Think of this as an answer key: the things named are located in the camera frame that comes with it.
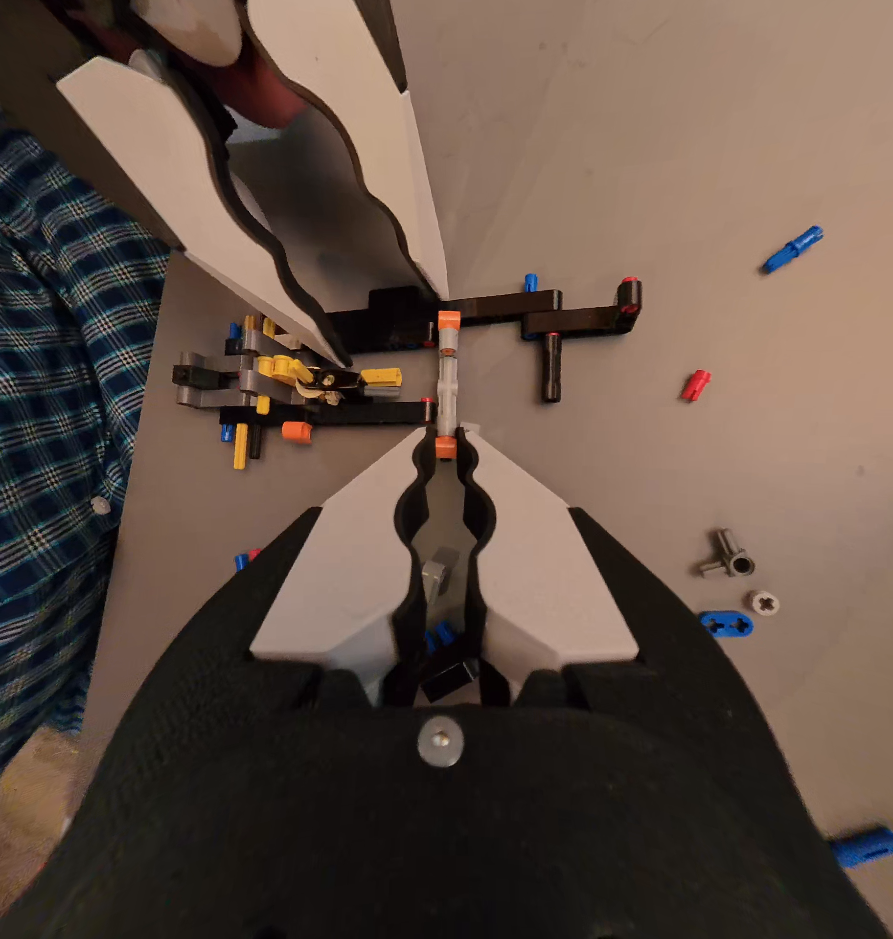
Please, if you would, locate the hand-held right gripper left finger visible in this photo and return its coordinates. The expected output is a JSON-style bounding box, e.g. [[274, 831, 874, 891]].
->
[[248, 427, 436, 707]]

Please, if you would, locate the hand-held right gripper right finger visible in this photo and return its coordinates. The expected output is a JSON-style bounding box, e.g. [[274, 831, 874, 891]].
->
[[455, 425, 641, 683]]

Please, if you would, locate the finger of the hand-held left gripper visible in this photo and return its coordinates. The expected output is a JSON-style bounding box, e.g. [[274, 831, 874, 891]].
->
[[54, 57, 355, 370], [237, 0, 451, 300]]

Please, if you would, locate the grey yellow lego assembly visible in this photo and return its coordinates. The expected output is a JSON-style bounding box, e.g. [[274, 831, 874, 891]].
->
[[172, 314, 438, 472]]

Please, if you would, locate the yellow axle tan gear assembly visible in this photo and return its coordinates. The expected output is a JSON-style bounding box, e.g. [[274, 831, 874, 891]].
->
[[299, 364, 405, 409]]

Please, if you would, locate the grey orange lego shock absorber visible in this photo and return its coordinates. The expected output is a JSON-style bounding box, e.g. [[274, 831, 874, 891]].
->
[[435, 310, 464, 462]]

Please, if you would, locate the long black lego beam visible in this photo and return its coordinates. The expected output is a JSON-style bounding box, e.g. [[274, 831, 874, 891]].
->
[[327, 288, 447, 352]]

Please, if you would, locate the black L-shaped lego assembly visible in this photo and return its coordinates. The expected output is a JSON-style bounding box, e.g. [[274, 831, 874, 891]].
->
[[446, 276, 644, 404]]

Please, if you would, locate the small light grey lego connector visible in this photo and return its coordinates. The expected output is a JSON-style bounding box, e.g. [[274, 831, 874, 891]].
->
[[420, 546, 463, 607]]

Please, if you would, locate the black lego brick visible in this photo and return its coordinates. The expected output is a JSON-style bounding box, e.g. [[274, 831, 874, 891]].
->
[[419, 656, 482, 703]]

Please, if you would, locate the blue thin lego liftarm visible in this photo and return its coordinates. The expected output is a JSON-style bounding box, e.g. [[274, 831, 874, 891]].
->
[[699, 609, 756, 639]]

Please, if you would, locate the dark grey lego angle connector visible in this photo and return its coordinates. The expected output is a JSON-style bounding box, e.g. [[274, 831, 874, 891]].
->
[[694, 528, 757, 581]]

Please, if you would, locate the person's left hand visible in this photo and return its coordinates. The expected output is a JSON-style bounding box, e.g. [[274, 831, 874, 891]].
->
[[228, 66, 309, 133]]

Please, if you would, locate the blue plaid shirt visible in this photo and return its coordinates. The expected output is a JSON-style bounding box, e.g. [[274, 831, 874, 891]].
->
[[0, 91, 172, 797]]

